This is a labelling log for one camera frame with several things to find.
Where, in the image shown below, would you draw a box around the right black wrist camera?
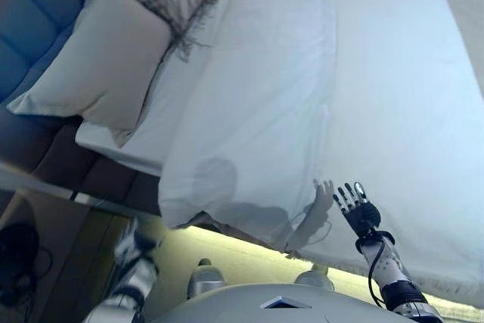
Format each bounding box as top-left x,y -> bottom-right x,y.
354,229 -> 395,249

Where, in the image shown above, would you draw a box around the white fitted sheet mattress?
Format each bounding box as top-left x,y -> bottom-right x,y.
74,0 -> 245,179

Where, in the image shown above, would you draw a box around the robot leg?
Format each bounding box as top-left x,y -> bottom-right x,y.
293,263 -> 337,293
187,257 -> 227,298

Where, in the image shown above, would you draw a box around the white smooth duvet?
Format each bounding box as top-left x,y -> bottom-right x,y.
157,0 -> 484,309

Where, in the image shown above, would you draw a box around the beige bedspread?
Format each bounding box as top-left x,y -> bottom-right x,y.
432,0 -> 484,98

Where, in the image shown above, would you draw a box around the right robot leg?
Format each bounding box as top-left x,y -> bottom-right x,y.
293,263 -> 337,293

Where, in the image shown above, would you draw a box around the grey robot torso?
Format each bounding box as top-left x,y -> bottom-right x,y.
150,282 -> 402,323

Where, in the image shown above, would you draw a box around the large plain beige pillow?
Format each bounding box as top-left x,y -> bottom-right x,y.
6,0 -> 174,147

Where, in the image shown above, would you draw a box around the brown upholstered bed base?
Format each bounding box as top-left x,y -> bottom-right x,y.
0,121 -> 173,222

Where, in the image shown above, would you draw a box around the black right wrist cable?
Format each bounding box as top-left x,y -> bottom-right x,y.
368,241 -> 387,308

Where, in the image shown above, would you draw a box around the wooden nightstand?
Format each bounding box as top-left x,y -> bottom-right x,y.
0,161 -> 132,323

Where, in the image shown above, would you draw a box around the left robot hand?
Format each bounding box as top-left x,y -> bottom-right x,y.
113,219 -> 162,264

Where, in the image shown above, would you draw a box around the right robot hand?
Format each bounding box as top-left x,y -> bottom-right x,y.
332,181 -> 382,236

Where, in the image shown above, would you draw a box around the left robot leg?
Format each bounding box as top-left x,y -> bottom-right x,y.
187,257 -> 227,298

